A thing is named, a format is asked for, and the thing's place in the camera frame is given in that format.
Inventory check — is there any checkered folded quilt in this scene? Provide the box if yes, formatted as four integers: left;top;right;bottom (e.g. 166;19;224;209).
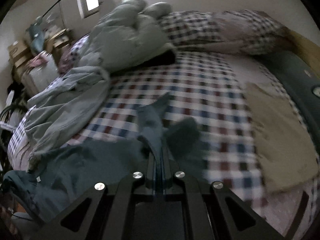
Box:
157;9;293;56

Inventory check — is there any pale grey-green knit garment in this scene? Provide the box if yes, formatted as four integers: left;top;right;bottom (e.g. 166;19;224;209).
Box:
25;80;111;166

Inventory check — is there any floral checkered pillow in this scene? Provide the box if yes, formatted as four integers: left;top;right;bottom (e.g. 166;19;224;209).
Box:
58;34;91;73

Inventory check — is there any wooden chair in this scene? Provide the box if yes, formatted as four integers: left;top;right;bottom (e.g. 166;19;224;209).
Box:
45;28;73;63

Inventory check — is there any beige folded cloth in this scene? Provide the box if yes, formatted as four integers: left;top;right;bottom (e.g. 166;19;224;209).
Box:
246;82;320;193

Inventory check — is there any dark teal cartoon long pillow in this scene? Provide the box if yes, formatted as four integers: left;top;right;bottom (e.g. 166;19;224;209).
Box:
254;49;320;140

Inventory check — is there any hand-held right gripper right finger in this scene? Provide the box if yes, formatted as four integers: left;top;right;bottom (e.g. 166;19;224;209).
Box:
162;146;285;240

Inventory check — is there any pink cloth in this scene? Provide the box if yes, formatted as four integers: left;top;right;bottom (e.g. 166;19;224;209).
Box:
27;51;51;67

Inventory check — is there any cardboard box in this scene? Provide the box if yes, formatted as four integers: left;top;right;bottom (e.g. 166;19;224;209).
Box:
7;39;29;61
12;55;33;80

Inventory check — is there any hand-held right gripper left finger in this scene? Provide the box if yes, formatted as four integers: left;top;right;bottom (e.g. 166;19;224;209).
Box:
44;155;162;240

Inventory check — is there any dark teal sweatshirt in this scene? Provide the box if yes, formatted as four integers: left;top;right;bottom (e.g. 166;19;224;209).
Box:
2;92;208;223

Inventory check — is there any pale grey duvet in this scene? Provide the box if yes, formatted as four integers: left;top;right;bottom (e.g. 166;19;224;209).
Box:
77;0;177;72

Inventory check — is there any black clothes rack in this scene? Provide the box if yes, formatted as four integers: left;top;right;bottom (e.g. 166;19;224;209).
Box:
41;0;67;30

